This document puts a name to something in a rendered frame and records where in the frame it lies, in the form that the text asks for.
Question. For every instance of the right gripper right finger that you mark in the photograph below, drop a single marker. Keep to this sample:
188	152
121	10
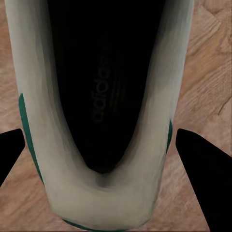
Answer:
210	172

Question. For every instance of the gym shoe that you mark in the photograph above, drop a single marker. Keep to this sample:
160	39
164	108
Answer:
98	84

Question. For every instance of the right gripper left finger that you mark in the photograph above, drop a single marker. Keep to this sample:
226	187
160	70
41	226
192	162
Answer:
11	145

